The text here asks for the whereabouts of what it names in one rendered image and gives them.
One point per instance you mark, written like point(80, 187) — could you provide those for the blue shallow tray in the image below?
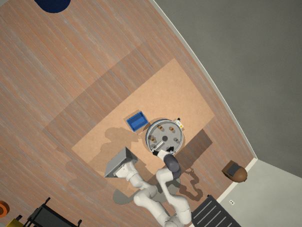
point(137, 121)

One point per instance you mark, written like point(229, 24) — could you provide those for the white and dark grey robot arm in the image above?
point(144, 197)

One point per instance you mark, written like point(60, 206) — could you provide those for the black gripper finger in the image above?
point(171, 149)
point(155, 152)

